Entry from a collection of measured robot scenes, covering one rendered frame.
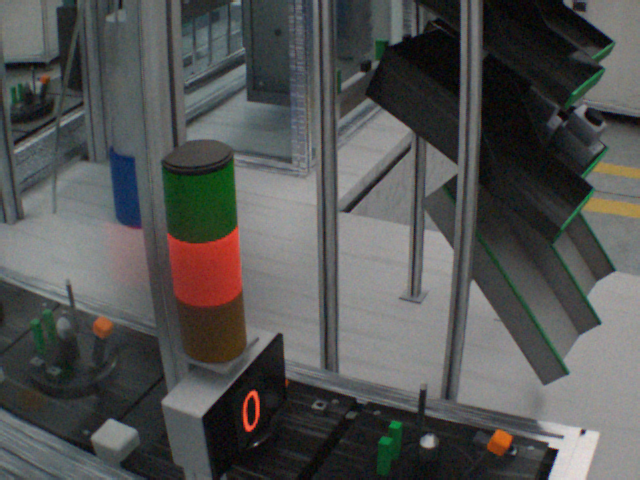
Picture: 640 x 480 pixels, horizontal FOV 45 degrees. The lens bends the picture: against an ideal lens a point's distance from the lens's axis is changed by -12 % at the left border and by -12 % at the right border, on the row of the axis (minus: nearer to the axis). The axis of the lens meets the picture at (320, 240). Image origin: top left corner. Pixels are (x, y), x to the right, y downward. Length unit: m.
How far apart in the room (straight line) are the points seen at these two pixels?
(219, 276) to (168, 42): 0.17
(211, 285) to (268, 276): 0.91
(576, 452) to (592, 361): 0.34
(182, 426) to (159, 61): 0.27
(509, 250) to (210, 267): 0.58
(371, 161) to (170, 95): 1.36
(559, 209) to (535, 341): 0.16
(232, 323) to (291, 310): 0.79
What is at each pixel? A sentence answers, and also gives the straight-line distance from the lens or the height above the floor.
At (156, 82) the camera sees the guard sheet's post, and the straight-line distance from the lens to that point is 0.55.
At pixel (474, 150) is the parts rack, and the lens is 0.91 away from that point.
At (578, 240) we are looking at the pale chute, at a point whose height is 1.05.
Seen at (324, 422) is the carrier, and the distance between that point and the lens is 1.01.
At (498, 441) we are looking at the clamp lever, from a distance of 0.84.
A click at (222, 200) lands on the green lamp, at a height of 1.39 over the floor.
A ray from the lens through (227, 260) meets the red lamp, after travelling 0.59.
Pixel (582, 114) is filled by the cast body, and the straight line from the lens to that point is 1.12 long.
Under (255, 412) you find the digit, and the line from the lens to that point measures 0.68.
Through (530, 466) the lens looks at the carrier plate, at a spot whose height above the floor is 0.97.
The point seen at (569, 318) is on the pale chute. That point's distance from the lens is 1.14.
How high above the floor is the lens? 1.64
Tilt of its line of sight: 29 degrees down
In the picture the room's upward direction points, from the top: 1 degrees counter-clockwise
